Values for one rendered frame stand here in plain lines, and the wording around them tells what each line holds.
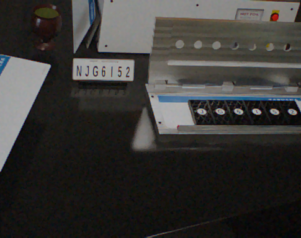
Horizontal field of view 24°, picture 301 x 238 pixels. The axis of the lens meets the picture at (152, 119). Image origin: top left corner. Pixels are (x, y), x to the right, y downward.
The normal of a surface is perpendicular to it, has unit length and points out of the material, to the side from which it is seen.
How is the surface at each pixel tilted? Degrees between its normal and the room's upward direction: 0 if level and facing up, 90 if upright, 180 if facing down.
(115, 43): 90
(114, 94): 0
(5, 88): 0
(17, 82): 0
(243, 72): 79
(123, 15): 90
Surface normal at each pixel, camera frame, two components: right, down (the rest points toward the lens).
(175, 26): 0.20, 0.47
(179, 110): 0.15, -0.77
